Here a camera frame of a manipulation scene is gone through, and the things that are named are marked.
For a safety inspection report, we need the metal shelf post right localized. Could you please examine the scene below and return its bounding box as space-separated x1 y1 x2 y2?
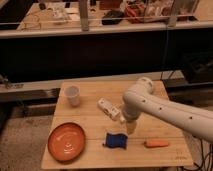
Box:
167 0 181 27

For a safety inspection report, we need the metal shelf post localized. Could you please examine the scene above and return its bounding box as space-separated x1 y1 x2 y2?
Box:
167 0 181 27
78 0 89 31

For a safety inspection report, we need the wooden table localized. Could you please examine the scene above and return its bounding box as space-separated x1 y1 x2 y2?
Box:
41 81 193 169

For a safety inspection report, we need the black bag on shelf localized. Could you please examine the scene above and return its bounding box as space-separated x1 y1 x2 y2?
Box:
101 10 124 25

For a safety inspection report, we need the orange carrot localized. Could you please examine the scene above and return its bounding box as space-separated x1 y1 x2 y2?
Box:
144 140 170 148

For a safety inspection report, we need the orange plate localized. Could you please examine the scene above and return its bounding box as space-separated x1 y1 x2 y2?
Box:
47 122 86 162

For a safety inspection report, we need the white plastic cup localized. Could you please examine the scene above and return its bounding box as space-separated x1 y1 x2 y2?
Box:
64 86 80 107

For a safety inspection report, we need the white bottle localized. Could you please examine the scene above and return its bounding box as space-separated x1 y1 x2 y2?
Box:
97 98 125 124

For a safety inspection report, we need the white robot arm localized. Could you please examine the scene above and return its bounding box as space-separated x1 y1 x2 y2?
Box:
123 77 213 144

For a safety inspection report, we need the metal shelf post left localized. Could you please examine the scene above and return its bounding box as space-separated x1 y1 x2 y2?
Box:
78 0 89 31

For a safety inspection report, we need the blue cloth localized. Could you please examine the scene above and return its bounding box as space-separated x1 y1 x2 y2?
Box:
103 133 128 149

